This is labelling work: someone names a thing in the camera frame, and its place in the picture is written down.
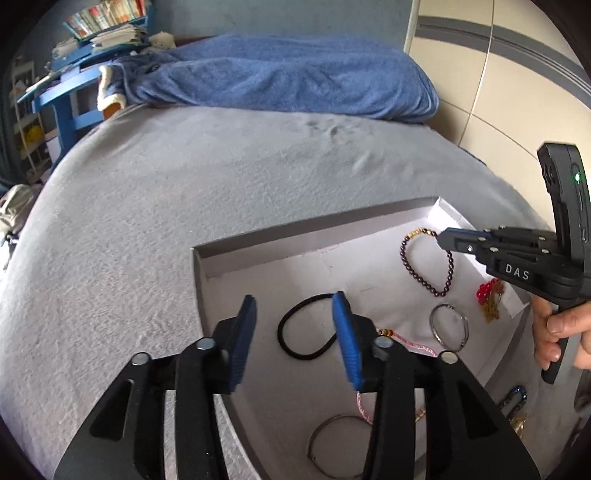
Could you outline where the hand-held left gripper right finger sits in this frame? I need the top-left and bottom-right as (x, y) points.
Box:
(331, 291), (541, 480)

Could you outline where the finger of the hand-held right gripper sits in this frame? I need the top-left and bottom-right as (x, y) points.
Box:
(445, 227), (561, 257)
(436, 231), (509, 278)

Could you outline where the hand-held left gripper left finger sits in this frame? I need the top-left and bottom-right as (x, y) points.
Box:
(53, 294), (258, 480)

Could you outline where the garnet bead bracelet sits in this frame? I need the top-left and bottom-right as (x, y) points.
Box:
(400, 227), (455, 297)

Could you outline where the black hair tie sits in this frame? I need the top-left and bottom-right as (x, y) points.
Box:
(277, 294), (345, 361)

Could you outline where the red and gold charm bracelet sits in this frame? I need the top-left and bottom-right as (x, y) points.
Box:
(475, 279), (506, 324)

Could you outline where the grey cardboard tray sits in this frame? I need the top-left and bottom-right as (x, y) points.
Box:
(191, 197), (536, 480)

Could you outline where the pink cord bracelet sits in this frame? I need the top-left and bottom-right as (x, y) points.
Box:
(355, 327), (439, 425)

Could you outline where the dark silver ring bangle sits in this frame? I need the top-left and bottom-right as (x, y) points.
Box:
(429, 303), (470, 354)

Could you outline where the thin silver bangle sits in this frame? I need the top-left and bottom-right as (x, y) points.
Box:
(308, 414), (375, 478)

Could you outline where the person's right hand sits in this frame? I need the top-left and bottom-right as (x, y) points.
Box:
(532, 295), (591, 371)

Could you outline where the beige wardrobe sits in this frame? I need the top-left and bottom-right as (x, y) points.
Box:
(404, 0), (591, 241)

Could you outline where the grey bed cover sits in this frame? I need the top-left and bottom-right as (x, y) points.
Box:
(0, 104), (578, 480)

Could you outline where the blue fleece blanket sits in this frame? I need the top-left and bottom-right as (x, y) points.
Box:
(99, 33), (440, 123)

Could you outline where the blue desk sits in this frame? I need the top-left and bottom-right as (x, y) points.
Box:
(16, 14), (158, 158)

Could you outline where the stack of papers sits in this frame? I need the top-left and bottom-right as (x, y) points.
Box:
(90, 25), (151, 49)

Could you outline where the row of books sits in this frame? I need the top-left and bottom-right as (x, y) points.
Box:
(65, 0), (151, 40)

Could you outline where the dark blue bead bracelet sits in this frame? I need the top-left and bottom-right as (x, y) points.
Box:
(498, 385), (532, 416)

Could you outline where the white wire rack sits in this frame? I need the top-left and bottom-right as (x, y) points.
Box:
(9, 58), (51, 174)

